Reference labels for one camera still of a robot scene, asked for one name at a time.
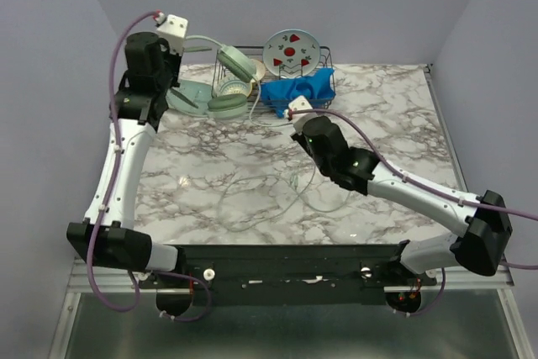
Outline mint green headphones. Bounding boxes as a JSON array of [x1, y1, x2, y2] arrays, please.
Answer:
[[166, 35, 260, 119]]

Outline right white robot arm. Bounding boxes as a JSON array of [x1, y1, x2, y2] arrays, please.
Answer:
[[292, 113, 512, 285]]

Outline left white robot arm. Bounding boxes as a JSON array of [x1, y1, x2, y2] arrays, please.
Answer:
[[66, 32, 187, 288]]

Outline mint green rectangular tray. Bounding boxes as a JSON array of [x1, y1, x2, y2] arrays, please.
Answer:
[[166, 79, 212, 117]]

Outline blue yellow patterned bowl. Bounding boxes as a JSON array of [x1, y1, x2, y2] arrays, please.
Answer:
[[214, 76, 253, 98]]

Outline blue cloth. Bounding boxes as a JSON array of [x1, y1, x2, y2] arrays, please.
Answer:
[[261, 68, 335, 118]]

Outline cream bowl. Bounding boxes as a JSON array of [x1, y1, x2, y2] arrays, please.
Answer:
[[251, 59, 266, 82]]

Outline strawberry pattern plate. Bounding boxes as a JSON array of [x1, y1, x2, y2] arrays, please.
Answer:
[[262, 29, 321, 79]]

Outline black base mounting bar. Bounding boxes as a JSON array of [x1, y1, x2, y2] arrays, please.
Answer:
[[140, 244, 436, 306]]

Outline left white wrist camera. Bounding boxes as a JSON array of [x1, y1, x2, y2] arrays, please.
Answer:
[[154, 12, 188, 56]]

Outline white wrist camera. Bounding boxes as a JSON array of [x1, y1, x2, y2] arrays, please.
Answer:
[[154, 12, 188, 56], [284, 96, 317, 135]]

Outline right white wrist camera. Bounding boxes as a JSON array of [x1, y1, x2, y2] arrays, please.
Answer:
[[284, 96, 317, 135]]

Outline black wire dish rack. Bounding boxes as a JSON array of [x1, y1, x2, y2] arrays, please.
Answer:
[[238, 45, 336, 118]]

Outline aluminium rail frame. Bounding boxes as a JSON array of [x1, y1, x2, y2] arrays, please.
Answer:
[[45, 65, 522, 359]]

